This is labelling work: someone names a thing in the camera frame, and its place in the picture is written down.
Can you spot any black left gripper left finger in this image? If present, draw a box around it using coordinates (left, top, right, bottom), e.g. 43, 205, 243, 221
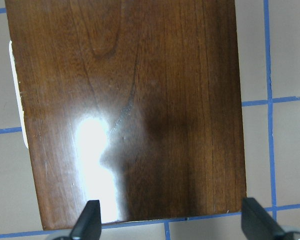
69, 200, 102, 240

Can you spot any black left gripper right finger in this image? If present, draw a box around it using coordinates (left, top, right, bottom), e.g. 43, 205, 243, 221
241, 197, 289, 240

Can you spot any white drawer handle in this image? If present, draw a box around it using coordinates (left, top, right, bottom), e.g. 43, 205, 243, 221
8, 40, 29, 149

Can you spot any dark wooden drawer cabinet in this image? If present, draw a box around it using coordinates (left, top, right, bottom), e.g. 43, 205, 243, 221
5, 0, 247, 230

